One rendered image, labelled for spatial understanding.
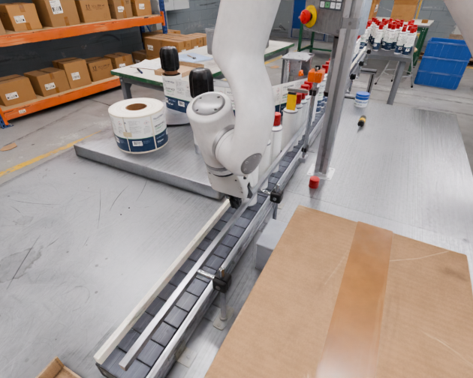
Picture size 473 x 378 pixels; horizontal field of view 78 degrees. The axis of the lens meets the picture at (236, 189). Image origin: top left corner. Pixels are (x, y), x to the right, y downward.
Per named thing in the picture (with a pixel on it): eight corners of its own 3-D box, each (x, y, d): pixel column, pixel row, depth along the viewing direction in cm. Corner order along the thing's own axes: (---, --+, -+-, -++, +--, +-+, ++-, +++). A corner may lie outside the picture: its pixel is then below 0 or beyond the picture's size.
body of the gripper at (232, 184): (251, 152, 65) (257, 182, 74) (211, 142, 68) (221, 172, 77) (237, 178, 61) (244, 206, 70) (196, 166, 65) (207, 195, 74)
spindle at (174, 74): (174, 106, 147) (166, 43, 131) (188, 109, 144) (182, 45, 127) (163, 112, 141) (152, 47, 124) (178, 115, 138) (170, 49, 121)
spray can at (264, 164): (255, 180, 97) (257, 121, 85) (269, 184, 95) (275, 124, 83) (248, 188, 93) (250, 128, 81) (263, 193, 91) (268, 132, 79)
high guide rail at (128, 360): (310, 117, 122) (310, 114, 121) (312, 118, 122) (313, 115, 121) (121, 368, 44) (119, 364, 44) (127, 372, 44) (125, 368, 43)
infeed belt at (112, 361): (320, 98, 172) (322, 91, 170) (335, 100, 169) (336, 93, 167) (105, 375, 53) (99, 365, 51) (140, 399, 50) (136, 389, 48)
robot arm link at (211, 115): (251, 154, 61) (226, 133, 66) (243, 103, 51) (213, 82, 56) (219, 177, 59) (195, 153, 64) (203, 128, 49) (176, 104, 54)
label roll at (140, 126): (155, 156, 110) (148, 119, 101) (107, 150, 113) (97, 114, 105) (176, 133, 125) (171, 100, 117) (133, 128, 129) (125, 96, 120)
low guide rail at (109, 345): (291, 126, 128) (292, 121, 127) (293, 126, 127) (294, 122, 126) (95, 361, 50) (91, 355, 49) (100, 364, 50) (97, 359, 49)
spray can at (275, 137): (266, 164, 105) (270, 109, 93) (280, 168, 103) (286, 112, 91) (260, 172, 101) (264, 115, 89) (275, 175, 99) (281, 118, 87)
